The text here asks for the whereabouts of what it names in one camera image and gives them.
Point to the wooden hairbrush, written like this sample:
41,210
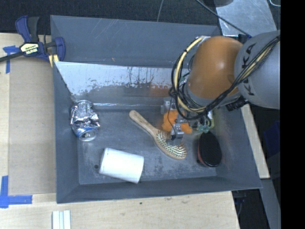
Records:
152,133

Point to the black oval brush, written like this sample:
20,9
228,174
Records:
210,149

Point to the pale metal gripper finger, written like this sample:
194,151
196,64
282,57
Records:
178,130
167,105

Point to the crushed silver can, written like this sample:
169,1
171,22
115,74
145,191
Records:
84,118

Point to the black cylinder on white bracket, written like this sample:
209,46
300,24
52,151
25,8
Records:
235,103

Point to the pale wood flat board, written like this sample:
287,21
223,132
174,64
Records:
31,128

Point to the grey metal bin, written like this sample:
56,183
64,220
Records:
124,42

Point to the orange soft toy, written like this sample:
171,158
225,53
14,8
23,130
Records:
169,121

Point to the white plastic cup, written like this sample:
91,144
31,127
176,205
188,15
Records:
121,165

